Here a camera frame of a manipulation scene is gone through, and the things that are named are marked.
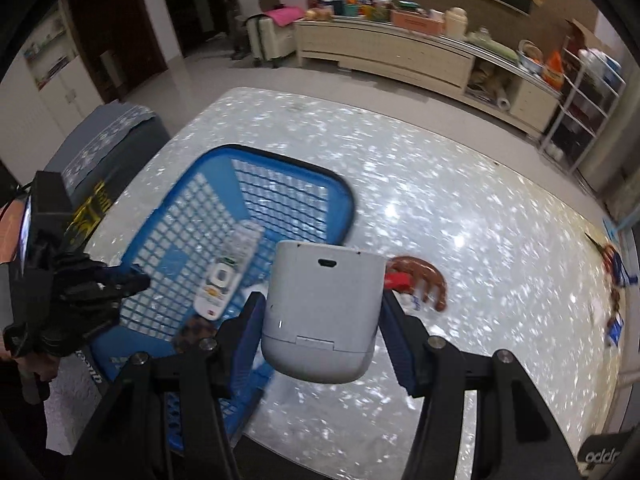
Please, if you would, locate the red keychain tool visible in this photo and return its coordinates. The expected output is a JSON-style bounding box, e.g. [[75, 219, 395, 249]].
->
[[384, 271, 414, 294]]

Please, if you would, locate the white rounded device box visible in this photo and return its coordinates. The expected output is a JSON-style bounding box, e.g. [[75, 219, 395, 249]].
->
[[262, 240, 386, 384]]

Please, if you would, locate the cream jar on cabinet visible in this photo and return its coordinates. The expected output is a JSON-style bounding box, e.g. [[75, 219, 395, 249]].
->
[[445, 6, 468, 41]]

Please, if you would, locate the pink cloth on suitcase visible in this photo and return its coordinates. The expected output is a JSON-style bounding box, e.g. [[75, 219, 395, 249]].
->
[[264, 6, 305, 27]]

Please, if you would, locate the cream tv cabinet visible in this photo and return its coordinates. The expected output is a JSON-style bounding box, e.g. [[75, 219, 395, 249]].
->
[[295, 18, 560, 140]]

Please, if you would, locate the white remote control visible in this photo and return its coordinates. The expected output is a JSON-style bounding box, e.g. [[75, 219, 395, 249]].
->
[[193, 220, 264, 321]]

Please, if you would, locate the brown checkered pouch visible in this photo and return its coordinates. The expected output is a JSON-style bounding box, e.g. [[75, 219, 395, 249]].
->
[[171, 314, 217, 354]]

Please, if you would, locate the brown wooden massage comb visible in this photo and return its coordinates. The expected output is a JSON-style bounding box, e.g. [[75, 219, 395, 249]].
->
[[386, 256, 447, 312]]

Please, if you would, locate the white green suitcase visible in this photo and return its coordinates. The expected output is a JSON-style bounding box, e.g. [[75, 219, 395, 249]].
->
[[245, 14, 297, 68]]

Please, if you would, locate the orange box on cabinet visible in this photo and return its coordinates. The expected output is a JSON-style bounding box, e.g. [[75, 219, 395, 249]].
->
[[390, 10, 445, 36]]

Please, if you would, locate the white wire shelf rack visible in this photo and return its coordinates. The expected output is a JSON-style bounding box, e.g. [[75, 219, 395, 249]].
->
[[539, 44, 626, 176]]

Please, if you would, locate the white astronaut figurine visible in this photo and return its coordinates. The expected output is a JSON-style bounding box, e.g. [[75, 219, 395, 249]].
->
[[400, 295, 433, 311]]

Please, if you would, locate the blue plastic basket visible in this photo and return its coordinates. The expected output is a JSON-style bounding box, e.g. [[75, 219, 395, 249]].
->
[[89, 143, 356, 453]]

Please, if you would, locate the grey patterned chair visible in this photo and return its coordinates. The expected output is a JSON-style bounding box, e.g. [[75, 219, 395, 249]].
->
[[46, 101, 170, 250]]

